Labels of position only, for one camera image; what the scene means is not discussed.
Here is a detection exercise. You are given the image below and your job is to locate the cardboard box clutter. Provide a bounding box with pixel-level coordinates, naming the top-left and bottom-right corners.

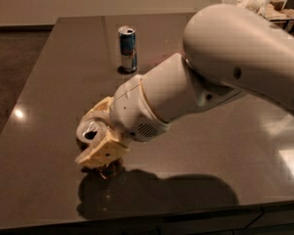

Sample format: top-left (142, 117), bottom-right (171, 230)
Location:
top-left (265, 0), bottom-right (294, 36)

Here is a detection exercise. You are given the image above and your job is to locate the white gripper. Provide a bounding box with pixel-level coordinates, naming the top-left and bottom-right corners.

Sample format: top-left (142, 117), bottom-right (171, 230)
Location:
top-left (75, 74), bottom-right (171, 168)

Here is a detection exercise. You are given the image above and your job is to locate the blue silver energy drink can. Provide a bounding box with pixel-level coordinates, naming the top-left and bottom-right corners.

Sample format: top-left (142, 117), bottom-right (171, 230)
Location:
top-left (118, 25), bottom-right (137, 72)

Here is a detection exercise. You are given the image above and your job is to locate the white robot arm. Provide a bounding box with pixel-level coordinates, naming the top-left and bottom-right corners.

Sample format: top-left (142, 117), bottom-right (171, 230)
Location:
top-left (75, 4), bottom-right (294, 168)

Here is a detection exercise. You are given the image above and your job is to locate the orange soda can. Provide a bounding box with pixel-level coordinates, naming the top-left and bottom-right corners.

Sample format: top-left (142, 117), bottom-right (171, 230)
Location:
top-left (75, 118), bottom-right (127, 179)

